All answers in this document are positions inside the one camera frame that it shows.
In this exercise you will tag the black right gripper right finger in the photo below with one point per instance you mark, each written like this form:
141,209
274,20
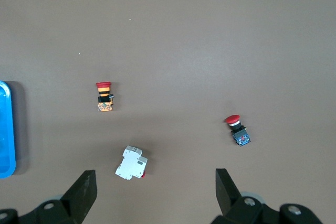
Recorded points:
228,197

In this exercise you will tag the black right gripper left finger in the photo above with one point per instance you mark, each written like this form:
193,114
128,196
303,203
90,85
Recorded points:
76,197

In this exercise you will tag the white circuit breaker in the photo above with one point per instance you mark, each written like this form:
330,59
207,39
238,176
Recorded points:
131,163

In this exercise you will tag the red mushroom button blue base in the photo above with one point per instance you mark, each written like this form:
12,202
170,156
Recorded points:
237,129

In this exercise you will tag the blue plastic tray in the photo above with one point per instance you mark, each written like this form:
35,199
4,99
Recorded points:
5,129

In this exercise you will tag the orange striped emergency stop button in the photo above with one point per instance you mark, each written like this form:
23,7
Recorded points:
104,95

